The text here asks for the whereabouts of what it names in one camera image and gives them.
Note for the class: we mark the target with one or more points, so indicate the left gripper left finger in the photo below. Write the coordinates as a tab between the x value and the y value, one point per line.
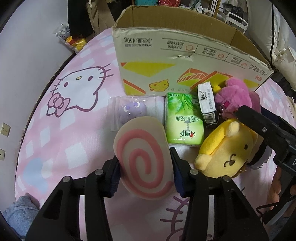
58	218

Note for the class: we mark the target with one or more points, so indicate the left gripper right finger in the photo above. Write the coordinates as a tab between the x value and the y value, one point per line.
234	217

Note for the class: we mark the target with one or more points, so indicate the yellow dog plush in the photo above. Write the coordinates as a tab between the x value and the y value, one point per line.
227	150

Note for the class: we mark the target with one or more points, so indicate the pink purple plush doll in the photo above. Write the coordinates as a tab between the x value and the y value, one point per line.
233	95

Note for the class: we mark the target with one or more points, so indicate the small black white box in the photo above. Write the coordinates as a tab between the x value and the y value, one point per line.
207	102

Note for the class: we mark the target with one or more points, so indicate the green tissue pack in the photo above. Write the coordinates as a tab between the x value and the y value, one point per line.
184	121

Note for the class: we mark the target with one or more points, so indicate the pink swirl plush cushion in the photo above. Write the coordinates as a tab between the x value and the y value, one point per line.
143	153

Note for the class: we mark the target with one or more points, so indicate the bagged purple plush toy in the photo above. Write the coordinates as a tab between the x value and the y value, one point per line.
122	109

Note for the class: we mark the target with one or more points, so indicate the person's right hand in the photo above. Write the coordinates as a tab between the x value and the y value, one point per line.
275	188

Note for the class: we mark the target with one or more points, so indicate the grey clothed knee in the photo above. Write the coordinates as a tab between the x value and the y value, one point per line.
21	214

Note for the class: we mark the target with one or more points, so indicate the cream massage chair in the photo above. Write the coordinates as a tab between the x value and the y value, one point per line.
274	37

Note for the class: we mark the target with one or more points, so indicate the white rolling cart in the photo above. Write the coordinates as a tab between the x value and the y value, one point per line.
237	21

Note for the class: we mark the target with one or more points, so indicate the cardboard box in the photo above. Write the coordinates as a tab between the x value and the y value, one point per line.
163	49

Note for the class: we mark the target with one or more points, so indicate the bag of plush toys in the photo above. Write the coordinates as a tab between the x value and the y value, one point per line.
64	35

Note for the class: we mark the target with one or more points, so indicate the black hanging coat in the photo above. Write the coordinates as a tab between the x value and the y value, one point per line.
78	19

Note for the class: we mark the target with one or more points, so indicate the wall socket lower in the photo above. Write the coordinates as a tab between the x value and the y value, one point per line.
2	154

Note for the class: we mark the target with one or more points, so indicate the wall socket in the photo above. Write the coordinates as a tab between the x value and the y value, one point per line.
2	154
5	129

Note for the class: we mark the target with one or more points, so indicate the wall socket upper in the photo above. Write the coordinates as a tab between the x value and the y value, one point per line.
5	129

